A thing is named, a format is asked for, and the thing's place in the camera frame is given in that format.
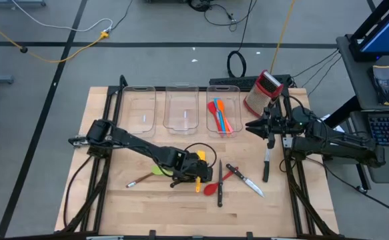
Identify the blue silicone spatula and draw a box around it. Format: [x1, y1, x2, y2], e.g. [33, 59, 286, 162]
[213, 97, 228, 137]

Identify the black power strip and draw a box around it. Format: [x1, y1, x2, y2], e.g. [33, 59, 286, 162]
[208, 73, 292, 91]

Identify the grey metal cart base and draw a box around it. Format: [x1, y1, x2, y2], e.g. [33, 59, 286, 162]
[0, 0, 47, 8]

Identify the black right arm floor cable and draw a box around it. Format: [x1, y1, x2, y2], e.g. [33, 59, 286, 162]
[305, 156, 389, 220]

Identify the grey side desk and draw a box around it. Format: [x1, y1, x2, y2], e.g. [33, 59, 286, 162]
[335, 33, 389, 185]

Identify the yellow extension cord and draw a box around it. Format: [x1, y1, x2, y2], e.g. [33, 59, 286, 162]
[0, 13, 111, 64]

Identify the short black paring knife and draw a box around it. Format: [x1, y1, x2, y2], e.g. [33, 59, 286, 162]
[262, 146, 272, 183]

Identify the coiled black cable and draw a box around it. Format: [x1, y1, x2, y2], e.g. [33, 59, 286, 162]
[226, 49, 248, 79]

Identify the long narrow-bladed black knife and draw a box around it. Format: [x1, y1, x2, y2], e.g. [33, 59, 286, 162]
[216, 159, 224, 208]

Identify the white floor cable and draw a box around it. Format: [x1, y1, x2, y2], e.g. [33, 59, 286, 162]
[9, 0, 115, 34]

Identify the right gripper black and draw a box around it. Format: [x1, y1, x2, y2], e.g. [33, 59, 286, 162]
[245, 106, 295, 150]

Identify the clear plastic bin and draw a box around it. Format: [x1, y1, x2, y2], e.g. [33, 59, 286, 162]
[118, 85, 157, 139]
[206, 84, 244, 139]
[162, 82, 200, 136]

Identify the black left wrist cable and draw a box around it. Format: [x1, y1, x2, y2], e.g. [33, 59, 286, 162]
[183, 142, 218, 169]

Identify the black left arm floor cable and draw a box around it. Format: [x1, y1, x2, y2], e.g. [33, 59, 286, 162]
[62, 153, 95, 229]

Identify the pair of grey work gloves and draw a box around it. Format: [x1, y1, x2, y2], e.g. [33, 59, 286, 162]
[367, 64, 389, 107]

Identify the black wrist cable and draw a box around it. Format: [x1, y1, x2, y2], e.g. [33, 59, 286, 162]
[280, 94, 312, 117]
[183, 142, 218, 169]

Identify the red silicone spatula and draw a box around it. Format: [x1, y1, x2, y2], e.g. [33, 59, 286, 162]
[208, 101, 223, 138]

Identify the pink silicone spatula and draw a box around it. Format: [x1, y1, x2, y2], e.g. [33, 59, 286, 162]
[223, 115, 234, 135]

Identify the black arm floor cable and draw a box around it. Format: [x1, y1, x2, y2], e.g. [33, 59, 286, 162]
[305, 156, 389, 220]
[62, 153, 95, 229]

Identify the orange silicone spatula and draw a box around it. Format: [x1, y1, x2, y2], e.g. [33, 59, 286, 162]
[216, 99, 234, 135]

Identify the brown wooden spoon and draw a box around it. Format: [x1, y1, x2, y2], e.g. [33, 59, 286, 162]
[125, 171, 155, 189]

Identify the black tangled floor cable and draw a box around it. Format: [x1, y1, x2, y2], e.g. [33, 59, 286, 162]
[186, 0, 259, 33]

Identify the black aluminium table frame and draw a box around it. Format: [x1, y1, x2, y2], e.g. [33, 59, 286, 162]
[53, 73, 345, 240]

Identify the red-handled steel box grater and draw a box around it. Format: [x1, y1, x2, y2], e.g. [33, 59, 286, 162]
[242, 69, 286, 119]

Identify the yellow silicone spatula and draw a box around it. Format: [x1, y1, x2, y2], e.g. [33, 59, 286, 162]
[195, 150, 208, 194]

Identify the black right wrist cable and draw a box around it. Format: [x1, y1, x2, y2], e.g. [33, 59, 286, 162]
[280, 94, 312, 117]

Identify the slim black steak knife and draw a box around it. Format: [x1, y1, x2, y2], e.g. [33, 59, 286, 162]
[169, 175, 199, 189]

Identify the riveted-handle wide-blade knife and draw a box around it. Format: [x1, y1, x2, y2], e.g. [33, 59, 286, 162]
[225, 163, 266, 199]

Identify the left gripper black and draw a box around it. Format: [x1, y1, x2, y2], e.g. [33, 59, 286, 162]
[167, 149, 214, 184]

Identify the lime green silicone spoon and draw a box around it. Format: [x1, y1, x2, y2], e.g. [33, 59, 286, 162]
[151, 165, 174, 177]

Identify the black computer monitor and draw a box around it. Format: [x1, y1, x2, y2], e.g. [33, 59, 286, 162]
[348, 0, 389, 63]

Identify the red silicone spoon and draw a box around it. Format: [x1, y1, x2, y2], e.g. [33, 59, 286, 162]
[203, 166, 240, 197]

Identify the white paper sheet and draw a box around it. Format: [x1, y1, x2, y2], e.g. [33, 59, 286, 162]
[314, 113, 347, 134]

